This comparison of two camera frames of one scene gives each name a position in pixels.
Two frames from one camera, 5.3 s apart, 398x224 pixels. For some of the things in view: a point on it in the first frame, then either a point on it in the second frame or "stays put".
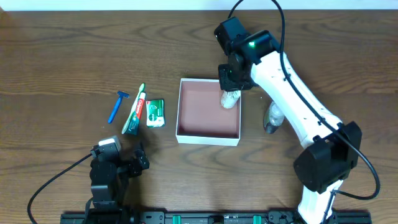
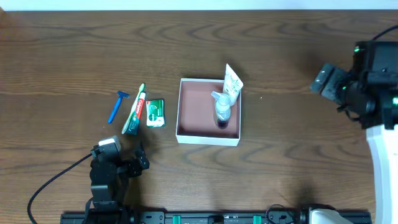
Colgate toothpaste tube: [132, 129] stays put
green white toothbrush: [141, 88] stays put
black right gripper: [229, 82] → [328, 84]
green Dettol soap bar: [155, 112] stays put
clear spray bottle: [273, 117] → [222, 110]
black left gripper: [131, 166] stays put
